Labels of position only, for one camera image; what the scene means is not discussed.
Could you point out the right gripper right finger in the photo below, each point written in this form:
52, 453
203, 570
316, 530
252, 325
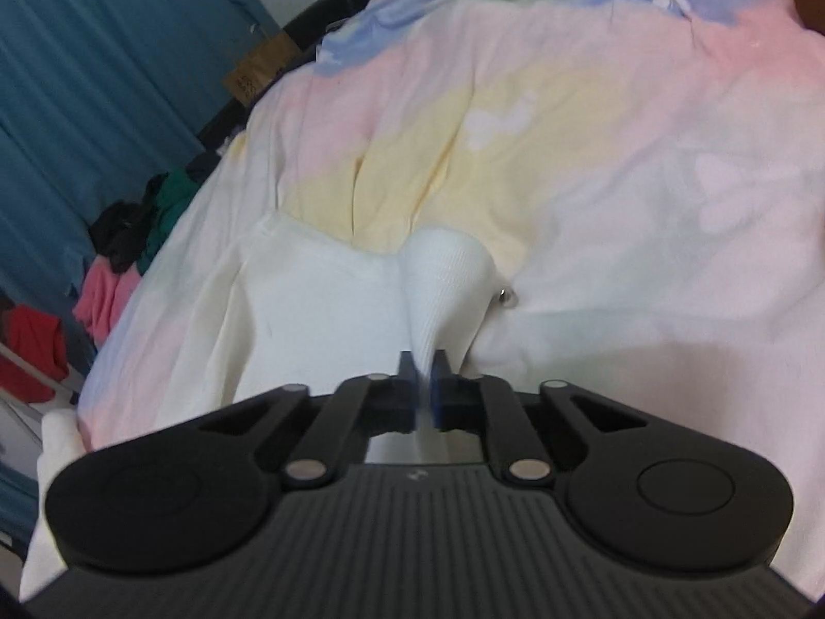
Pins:
489, 408

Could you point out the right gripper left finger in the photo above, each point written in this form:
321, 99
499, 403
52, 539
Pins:
345, 422

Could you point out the pink garment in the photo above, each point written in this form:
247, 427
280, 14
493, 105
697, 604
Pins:
103, 298

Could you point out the green garment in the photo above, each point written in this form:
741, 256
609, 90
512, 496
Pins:
176, 192

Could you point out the black garment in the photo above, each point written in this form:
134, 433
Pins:
120, 233

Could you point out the pastel rainbow bed sheet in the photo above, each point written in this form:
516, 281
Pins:
646, 174

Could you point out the red garment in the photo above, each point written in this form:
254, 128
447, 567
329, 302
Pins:
38, 339

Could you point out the brown paper bag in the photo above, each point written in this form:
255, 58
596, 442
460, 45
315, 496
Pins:
255, 71

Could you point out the blue curtain right panel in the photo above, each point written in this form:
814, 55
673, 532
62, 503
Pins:
97, 97

